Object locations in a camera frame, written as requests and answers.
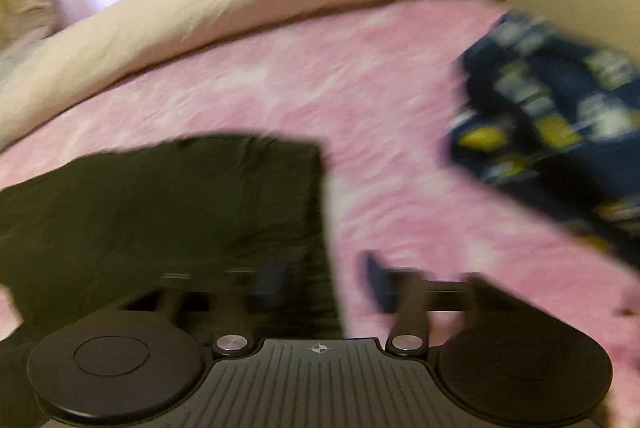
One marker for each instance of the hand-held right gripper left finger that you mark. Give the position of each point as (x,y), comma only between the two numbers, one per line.
(270,282)

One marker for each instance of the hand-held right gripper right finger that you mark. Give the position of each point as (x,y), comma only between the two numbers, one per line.
(380,282)

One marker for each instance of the black pants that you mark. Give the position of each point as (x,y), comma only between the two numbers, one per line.
(175,208)

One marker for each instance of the dark blue printed garment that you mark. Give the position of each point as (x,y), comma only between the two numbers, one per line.
(550,107)

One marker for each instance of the pink floral blanket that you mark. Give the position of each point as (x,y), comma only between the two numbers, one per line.
(375,107)

